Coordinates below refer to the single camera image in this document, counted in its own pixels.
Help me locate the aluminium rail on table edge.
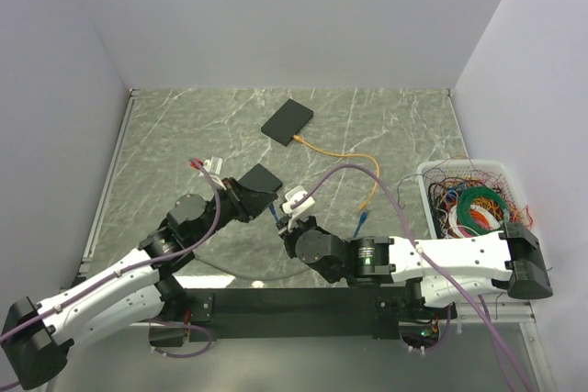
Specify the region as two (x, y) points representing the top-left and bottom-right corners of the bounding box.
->
(77, 89), (137, 277)

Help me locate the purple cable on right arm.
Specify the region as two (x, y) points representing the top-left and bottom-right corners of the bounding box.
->
(291, 164), (534, 392)

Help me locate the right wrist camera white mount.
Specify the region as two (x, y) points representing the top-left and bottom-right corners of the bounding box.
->
(280, 185), (315, 221)

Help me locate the white plastic basket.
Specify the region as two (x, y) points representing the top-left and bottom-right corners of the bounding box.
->
(416, 160), (552, 269)

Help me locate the black network switch box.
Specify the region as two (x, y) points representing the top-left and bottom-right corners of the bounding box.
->
(261, 98), (314, 147)

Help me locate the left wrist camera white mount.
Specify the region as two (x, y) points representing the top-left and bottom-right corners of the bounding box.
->
(189, 156), (226, 190)

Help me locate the tangle of coloured wires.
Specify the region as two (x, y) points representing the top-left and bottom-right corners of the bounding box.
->
(397, 155), (537, 240)

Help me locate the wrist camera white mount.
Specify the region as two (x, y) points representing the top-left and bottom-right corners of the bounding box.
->
(280, 185), (315, 221)
(189, 156), (226, 190)

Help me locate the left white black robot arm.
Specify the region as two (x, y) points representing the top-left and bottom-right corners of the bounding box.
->
(1, 178), (282, 390)

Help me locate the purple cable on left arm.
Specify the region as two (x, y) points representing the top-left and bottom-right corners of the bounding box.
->
(0, 160), (224, 388)

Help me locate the grey ethernet cable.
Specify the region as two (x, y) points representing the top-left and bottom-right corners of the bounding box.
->
(195, 252), (304, 281)

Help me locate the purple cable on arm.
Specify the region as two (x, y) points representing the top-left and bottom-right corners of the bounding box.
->
(0, 160), (224, 388)
(291, 164), (534, 392)

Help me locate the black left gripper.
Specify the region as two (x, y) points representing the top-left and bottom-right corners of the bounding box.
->
(190, 175), (277, 246)

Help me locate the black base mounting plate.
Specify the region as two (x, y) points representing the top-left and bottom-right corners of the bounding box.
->
(156, 285), (458, 340)

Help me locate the yellow ethernet cable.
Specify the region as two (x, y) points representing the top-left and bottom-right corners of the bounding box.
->
(293, 133), (382, 214)

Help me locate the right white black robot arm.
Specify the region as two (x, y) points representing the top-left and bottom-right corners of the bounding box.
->
(277, 216), (553, 318)

